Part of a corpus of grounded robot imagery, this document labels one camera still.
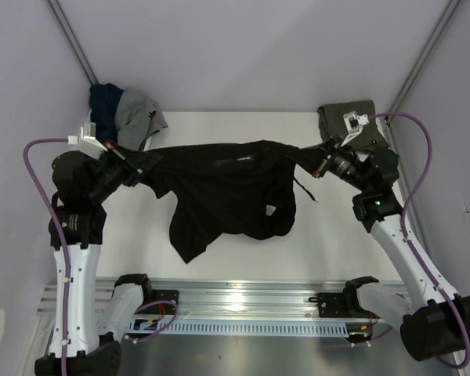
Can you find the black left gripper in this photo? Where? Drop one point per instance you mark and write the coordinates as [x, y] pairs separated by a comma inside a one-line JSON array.
[[133, 163]]

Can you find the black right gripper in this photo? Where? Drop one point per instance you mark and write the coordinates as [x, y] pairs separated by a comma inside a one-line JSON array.
[[313, 159]]

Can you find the olive green shorts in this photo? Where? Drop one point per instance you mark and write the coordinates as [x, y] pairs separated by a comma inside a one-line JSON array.
[[331, 123]]

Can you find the black shorts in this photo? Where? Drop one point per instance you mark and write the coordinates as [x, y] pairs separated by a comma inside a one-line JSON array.
[[226, 188]]

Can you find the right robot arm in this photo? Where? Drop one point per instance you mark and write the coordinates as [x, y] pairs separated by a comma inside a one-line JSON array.
[[435, 320]]

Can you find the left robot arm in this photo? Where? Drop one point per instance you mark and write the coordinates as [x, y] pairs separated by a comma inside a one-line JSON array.
[[84, 343]]

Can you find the grey shorts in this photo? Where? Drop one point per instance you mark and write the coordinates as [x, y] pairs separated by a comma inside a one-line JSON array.
[[138, 118]]

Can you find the dark blue garment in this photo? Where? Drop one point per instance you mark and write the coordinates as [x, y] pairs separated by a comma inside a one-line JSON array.
[[103, 103]]

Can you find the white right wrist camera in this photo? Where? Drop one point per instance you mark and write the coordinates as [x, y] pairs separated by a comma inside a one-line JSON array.
[[354, 125]]

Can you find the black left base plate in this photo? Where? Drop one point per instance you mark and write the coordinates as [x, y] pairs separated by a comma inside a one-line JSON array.
[[165, 297]]

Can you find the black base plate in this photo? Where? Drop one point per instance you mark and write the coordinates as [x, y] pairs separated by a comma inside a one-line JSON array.
[[338, 305], [165, 297]]

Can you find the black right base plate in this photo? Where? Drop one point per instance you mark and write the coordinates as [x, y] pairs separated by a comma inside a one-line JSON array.
[[338, 305]]

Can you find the aluminium mounting rail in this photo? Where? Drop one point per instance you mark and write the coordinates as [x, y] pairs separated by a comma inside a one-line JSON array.
[[248, 300]]

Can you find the white slotted cable duct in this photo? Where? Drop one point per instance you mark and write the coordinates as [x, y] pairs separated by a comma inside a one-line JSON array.
[[307, 328]]

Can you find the left aluminium corner post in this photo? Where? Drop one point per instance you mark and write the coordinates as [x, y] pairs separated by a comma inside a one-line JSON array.
[[63, 23]]

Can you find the aluminium corner post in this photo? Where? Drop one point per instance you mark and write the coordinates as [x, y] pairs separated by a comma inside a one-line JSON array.
[[437, 34], [63, 23]]

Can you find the right aluminium corner post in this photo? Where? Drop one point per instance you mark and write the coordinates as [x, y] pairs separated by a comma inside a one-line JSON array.
[[437, 34]]

